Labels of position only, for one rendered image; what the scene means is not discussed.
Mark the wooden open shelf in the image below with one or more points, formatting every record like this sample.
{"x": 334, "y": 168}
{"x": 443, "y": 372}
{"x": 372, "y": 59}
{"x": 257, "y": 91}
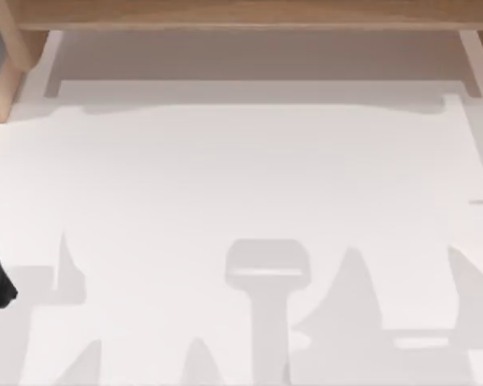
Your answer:
{"x": 4, "y": 60}

